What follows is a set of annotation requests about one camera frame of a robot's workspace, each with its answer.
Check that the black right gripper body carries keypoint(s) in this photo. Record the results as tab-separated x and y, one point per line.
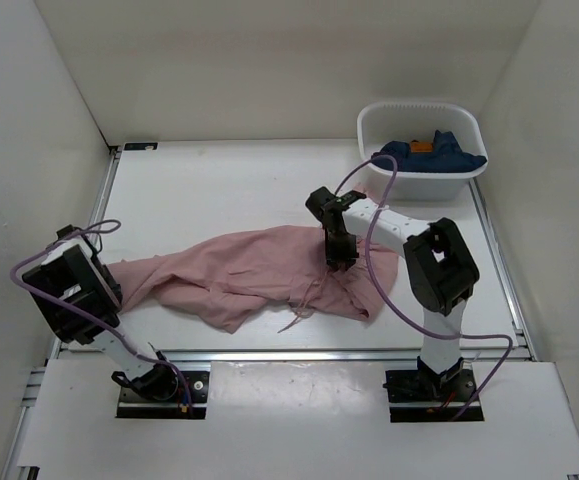
341	247

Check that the pink trousers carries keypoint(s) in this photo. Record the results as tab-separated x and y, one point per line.
227	279

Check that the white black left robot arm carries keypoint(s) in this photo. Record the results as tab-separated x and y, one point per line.
81	302

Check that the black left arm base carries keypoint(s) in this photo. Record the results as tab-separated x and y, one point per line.
160	395

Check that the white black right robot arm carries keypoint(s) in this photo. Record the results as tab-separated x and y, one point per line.
441	270

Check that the dark blue folded trousers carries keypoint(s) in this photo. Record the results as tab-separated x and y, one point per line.
443	155

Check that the white plastic basin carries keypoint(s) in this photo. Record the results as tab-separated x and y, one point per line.
382	122

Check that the dark label sticker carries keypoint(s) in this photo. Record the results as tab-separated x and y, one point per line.
140	146

